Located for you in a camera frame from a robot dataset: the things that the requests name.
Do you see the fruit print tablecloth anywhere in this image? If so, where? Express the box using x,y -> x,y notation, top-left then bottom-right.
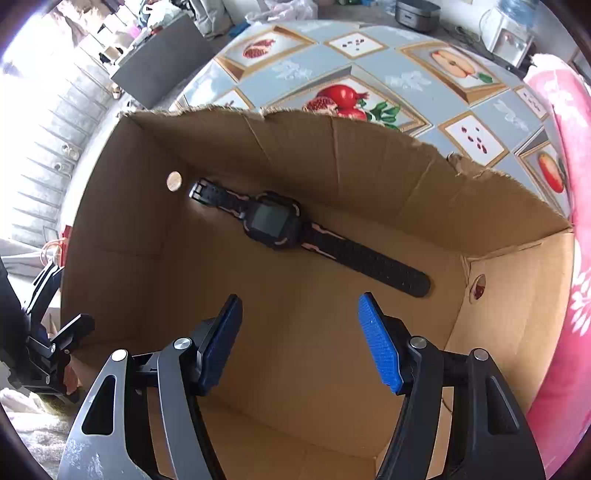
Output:
168,21 -> 573,217

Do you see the blue water jug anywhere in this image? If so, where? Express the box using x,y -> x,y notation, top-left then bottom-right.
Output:
501,0 -> 539,28

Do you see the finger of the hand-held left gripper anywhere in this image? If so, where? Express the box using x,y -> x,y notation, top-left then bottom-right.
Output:
48,314 -> 96,357
25,263 -> 65,337

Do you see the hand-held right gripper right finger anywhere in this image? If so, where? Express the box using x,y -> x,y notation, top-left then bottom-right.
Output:
358,292 -> 548,480

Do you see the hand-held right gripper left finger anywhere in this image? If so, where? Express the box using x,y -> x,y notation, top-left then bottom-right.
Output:
58,294 -> 244,480

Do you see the white water dispenser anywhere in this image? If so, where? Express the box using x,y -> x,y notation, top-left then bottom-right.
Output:
480,7 -> 532,63

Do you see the grey flat board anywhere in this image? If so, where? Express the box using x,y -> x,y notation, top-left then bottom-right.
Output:
111,14 -> 215,109

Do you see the silver rice cooker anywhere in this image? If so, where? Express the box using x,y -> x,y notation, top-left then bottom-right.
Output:
394,0 -> 441,33

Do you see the black and pink smartwatch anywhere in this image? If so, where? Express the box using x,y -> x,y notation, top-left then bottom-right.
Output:
188,178 -> 431,298

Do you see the pink floral blanket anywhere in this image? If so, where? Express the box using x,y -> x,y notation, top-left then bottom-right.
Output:
524,53 -> 591,480

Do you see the white plastic bag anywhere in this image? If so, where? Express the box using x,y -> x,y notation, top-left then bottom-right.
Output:
245,0 -> 319,24

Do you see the brown cardboard box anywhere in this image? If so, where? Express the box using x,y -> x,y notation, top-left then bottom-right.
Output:
60,107 -> 575,480

